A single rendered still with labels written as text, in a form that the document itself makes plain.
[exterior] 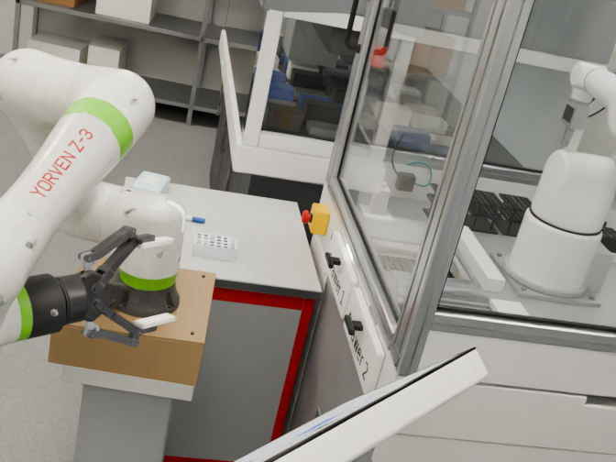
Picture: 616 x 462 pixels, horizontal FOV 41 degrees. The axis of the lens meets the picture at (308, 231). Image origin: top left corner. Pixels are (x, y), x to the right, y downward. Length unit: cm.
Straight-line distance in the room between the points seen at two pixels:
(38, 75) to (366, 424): 79
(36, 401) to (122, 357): 121
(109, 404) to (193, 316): 27
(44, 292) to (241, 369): 123
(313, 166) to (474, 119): 148
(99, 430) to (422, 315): 79
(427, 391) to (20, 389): 205
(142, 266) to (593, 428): 102
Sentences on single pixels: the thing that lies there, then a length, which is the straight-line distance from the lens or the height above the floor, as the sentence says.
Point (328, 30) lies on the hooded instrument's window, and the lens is 280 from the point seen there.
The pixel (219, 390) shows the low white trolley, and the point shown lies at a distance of 248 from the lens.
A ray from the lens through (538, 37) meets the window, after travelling 150.
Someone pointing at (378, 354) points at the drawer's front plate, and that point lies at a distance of 176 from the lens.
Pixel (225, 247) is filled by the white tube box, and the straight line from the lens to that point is 236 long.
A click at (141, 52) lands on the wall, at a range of 631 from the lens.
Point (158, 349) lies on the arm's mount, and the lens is 179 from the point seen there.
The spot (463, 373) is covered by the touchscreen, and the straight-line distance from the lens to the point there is 128.
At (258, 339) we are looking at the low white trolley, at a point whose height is 57.
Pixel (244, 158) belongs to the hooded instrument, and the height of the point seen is 86.
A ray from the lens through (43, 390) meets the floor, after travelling 305.
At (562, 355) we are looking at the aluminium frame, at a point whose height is 103.
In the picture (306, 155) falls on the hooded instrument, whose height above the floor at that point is 90.
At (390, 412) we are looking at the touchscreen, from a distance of 114.
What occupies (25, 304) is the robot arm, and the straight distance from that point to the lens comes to 127.
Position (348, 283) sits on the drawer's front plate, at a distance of 205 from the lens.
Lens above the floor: 182
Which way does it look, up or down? 23 degrees down
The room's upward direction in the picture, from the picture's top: 13 degrees clockwise
